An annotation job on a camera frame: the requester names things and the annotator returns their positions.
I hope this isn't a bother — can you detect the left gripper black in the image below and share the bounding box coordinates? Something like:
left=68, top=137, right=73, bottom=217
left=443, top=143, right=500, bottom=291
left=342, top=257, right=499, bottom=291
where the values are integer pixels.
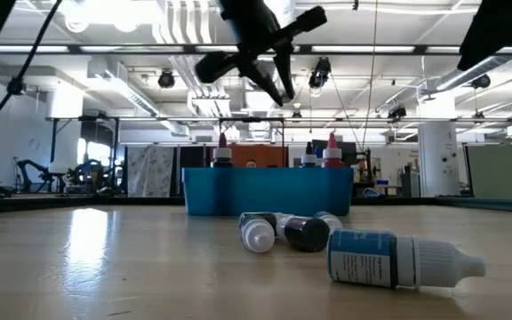
left=194, top=0, right=328, bottom=108

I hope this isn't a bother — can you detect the large black tip bottle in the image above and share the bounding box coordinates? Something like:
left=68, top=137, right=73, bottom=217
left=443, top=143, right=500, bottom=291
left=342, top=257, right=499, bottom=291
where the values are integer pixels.
left=300, top=141, right=317, bottom=169

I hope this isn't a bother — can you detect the large purple tip bottle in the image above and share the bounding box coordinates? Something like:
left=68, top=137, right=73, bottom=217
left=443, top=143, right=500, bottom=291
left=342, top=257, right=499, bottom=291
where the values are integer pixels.
left=212, top=132, right=235, bottom=169

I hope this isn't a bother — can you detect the small white label dropper bottle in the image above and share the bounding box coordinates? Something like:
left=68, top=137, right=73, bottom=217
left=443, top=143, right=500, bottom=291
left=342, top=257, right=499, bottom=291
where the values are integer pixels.
left=313, top=211, right=344, bottom=232

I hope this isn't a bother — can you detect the small dark green dropper bottle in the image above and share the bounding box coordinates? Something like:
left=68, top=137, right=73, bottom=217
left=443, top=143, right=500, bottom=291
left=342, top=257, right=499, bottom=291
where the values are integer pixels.
left=237, top=212, right=280, bottom=254

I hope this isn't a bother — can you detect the small black dropper bottle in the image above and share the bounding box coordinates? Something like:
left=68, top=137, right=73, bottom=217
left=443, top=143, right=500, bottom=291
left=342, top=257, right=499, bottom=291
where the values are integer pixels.
left=276, top=214, right=332, bottom=253

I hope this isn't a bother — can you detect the small blue label dropper bottle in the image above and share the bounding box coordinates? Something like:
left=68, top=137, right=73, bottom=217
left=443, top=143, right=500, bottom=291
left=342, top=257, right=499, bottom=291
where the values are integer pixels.
left=325, top=228, right=487, bottom=290

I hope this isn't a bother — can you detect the orange partition panel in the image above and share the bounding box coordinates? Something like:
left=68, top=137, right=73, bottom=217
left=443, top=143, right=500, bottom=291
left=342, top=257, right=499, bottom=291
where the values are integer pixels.
left=231, top=144, right=289, bottom=169

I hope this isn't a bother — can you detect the large pink tip bottle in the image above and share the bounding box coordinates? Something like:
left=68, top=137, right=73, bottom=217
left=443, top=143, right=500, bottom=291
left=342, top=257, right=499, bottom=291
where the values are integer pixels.
left=321, top=132, right=345, bottom=169

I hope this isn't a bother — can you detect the teal plastic bin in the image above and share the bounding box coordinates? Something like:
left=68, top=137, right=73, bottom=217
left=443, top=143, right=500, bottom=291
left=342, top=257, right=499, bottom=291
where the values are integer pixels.
left=181, top=167, right=355, bottom=218

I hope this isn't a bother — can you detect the black overhead crossbar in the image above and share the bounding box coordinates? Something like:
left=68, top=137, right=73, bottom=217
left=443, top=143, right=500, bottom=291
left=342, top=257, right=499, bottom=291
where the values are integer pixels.
left=0, top=43, right=512, bottom=57

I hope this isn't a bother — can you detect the white round pillar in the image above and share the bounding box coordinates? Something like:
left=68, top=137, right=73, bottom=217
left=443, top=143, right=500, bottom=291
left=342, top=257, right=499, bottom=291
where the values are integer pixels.
left=417, top=95, right=461, bottom=198

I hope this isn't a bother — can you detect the pale green partition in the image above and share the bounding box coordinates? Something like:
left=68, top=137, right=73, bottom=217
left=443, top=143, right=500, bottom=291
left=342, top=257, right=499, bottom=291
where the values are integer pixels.
left=465, top=144, right=512, bottom=200

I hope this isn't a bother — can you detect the patterned grey curtain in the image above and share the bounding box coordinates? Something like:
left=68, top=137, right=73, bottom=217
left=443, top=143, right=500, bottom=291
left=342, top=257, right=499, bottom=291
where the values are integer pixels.
left=126, top=145, right=176, bottom=196

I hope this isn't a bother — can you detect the black metal gantry frame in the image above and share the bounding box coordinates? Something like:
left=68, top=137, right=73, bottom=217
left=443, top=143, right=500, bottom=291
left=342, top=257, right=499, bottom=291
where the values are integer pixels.
left=218, top=116, right=286, bottom=169

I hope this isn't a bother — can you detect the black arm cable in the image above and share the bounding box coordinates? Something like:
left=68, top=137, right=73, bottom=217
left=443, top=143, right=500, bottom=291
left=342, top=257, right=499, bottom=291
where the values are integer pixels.
left=0, top=0, right=64, bottom=144

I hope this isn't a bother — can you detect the black metal table frame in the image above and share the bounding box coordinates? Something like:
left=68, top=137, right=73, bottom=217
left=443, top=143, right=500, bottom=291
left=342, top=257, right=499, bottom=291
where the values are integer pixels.
left=0, top=193, right=512, bottom=215

